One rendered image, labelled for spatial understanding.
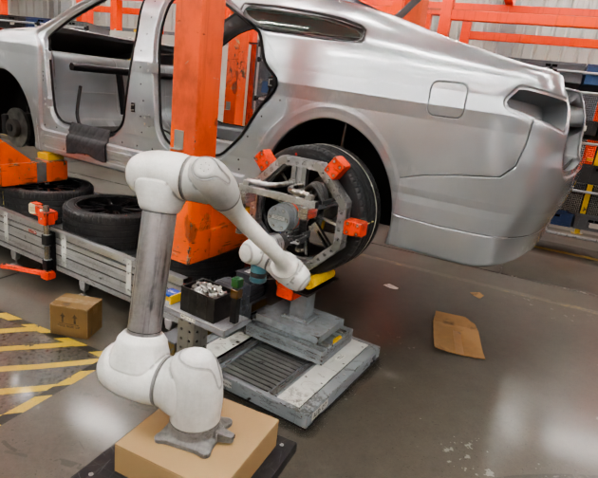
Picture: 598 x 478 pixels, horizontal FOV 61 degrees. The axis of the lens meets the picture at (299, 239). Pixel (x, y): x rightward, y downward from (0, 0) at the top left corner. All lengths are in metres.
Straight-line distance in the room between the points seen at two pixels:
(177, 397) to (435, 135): 1.59
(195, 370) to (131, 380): 0.21
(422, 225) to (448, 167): 0.30
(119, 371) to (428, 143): 1.63
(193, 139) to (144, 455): 1.44
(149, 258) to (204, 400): 0.44
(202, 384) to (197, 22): 1.60
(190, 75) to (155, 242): 1.14
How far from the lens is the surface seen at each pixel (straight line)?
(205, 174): 1.40
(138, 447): 1.67
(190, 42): 2.50
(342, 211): 2.41
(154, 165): 1.51
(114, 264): 3.19
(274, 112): 2.85
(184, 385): 1.52
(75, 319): 3.03
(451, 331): 3.57
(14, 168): 4.22
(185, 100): 2.51
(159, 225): 1.52
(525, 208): 2.46
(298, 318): 2.82
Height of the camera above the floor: 1.46
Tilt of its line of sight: 17 degrees down
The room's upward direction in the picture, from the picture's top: 7 degrees clockwise
